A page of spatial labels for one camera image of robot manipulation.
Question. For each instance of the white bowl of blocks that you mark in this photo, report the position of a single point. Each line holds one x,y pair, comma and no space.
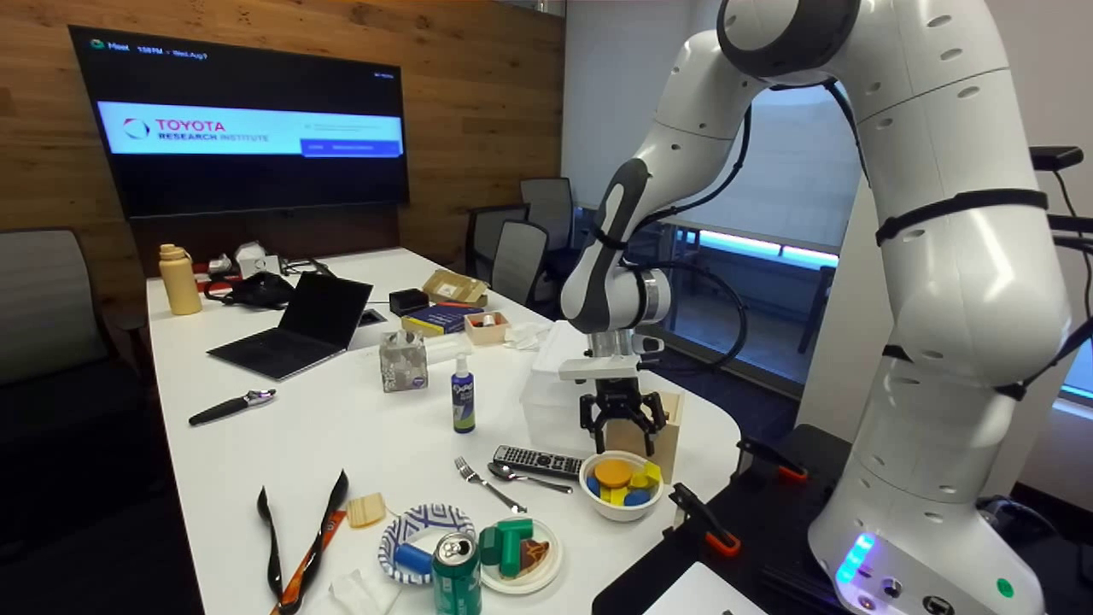
634,499

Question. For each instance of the blue block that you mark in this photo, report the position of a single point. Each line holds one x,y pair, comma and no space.
411,557

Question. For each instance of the black remote control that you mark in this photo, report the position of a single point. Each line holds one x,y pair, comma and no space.
537,462

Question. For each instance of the wooden shape sorter box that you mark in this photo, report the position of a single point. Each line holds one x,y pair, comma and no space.
624,436

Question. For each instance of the green soda can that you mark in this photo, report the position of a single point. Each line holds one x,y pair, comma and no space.
455,574

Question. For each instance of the silver fork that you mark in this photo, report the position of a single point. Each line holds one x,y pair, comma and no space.
476,479

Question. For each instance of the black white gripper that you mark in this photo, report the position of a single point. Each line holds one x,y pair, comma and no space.
616,397

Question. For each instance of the clear plastic container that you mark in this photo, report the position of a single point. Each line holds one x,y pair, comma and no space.
562,373

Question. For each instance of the green block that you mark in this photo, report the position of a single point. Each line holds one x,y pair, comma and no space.
504,545

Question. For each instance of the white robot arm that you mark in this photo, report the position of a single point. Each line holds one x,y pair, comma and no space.
975,286

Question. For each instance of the tan bottle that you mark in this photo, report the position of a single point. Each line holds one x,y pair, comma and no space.
180,277

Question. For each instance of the grey office chair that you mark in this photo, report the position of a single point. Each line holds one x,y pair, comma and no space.
517,262

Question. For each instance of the silver spoon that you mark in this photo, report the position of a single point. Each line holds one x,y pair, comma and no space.
507,474

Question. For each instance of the toy bread slice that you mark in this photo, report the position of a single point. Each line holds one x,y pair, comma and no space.
367,509

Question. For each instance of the black laptop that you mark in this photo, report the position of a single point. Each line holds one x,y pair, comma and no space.
319,322

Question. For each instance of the blue sanitizer bottle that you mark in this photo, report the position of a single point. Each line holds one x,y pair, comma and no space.
462,397

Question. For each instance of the blue patterned paper plate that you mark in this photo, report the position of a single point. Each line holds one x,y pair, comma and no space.
420,528

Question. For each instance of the wall television screen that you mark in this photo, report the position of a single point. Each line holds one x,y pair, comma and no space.
195,127

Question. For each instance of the orange round block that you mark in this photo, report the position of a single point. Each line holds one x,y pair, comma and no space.
614,474

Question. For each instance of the white plate with toy food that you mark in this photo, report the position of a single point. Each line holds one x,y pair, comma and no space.
544,557

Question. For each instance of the black marker pen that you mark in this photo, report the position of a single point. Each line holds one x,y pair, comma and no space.
238,405

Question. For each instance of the black orange clamp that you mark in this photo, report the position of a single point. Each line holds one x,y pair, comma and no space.
756,499

